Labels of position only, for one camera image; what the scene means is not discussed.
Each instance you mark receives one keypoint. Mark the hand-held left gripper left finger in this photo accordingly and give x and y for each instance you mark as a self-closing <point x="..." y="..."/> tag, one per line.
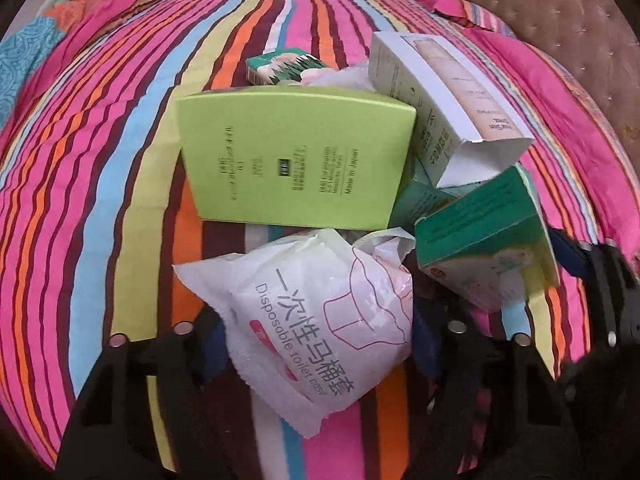
<point x="212" y="342"/>

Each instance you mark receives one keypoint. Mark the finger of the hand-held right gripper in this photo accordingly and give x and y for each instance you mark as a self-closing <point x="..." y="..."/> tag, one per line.
<point x="564" y="249"/>

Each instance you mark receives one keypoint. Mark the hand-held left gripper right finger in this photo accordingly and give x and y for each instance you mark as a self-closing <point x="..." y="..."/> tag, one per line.
<point x="425" y="342"/>

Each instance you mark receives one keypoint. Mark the white printed plastic packet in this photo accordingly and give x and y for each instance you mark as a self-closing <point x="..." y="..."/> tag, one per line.
<point x="300" y="320"/>

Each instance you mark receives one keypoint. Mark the teal and white cardboard box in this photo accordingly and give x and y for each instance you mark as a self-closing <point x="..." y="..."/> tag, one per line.
<point x="475" y="220"/>

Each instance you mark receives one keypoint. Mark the light green cardboard box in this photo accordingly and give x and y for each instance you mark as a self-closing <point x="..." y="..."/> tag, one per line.
<point x="300" y="160"/>

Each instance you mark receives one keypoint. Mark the pale teal cardboard box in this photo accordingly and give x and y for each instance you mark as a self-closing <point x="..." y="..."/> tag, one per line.
<point x="415" y="200"/>

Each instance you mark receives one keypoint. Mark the tall white cardboard box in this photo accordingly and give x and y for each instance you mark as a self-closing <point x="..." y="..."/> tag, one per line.
<point x="430" y="90"/>

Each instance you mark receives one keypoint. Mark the small pink pillow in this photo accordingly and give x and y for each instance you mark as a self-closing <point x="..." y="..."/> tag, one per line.
<point x="445" y="2"/>

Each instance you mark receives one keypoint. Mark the white folded cloth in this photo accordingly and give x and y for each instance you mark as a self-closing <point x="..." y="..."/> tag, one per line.
<point x="350" y="77"/>

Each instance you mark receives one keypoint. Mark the small green patterned tissue pack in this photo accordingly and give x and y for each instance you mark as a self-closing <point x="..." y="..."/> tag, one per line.
<point x="280" y="67"/>

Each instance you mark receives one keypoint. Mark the blue and pink quilt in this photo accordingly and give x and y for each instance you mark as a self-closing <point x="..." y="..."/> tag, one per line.
<point x="25" y="60"/>

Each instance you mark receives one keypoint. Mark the beige tufted bed frame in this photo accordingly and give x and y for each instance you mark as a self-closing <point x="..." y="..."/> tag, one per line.
<point x="550" y="0"/>

